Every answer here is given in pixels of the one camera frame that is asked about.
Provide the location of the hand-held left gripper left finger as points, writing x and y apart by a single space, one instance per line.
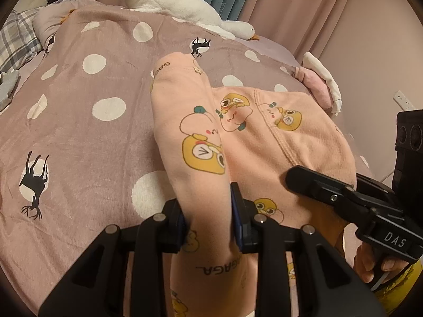
180 226

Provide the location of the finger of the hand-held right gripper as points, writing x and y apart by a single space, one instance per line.
314 185

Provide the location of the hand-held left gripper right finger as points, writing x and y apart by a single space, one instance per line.
237 218

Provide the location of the pink cartoon print pajama top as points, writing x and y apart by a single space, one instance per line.
198 105

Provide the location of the person's right hand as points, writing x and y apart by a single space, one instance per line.
368 264

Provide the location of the folded pink and white cloth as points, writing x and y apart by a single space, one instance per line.
320 79

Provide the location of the mauve polka dot blanket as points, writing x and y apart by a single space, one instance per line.
99 138

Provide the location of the pink curtain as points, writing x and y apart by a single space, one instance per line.
314 6

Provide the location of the grey cloth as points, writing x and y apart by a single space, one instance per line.
7 87

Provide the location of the white goose plush toy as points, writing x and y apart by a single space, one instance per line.
178 3

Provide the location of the plaid pillow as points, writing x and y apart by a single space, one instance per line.
16 39

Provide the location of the white wall socket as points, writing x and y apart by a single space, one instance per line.
403 100

